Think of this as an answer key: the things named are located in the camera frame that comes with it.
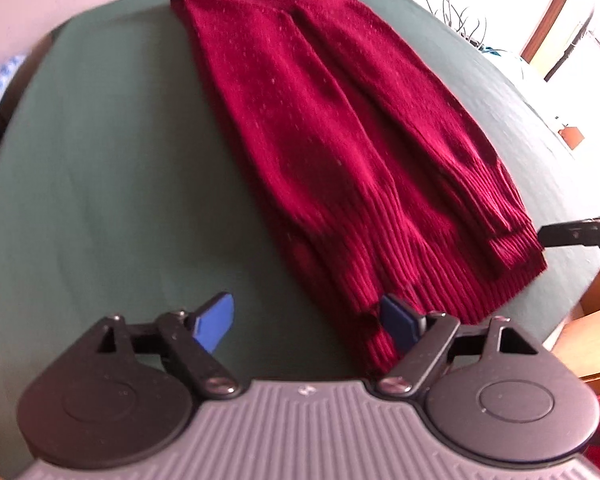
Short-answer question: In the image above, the wooden door frame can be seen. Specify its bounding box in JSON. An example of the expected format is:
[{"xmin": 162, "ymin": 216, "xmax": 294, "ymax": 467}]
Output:
[{"xmin": 520, "ymin": 0, "xmax": 568, "ymax": 64}]

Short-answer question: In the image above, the dark red knit sweater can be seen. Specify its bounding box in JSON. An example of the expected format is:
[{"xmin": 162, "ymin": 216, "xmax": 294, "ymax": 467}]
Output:
[{"xmin": 170, "ymin": 0, "xmax": 546, "ymax": 377}]

